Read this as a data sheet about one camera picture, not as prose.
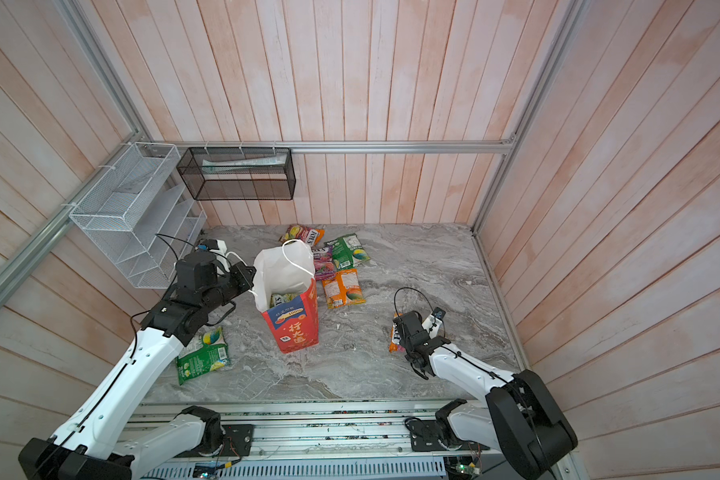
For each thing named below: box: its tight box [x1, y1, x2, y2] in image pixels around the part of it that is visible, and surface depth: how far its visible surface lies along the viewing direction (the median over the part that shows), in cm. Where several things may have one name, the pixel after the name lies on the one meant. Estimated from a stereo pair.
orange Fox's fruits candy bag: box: [279, 224, 326, 247], surface depth 117 cm
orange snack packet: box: [322, 268, 366, 309], surface depth 101 cm
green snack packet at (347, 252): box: [324, 233, 371, 270], surface depth 113 cm
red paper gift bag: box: [252, 239, 320, 354], surface depth 81 cm
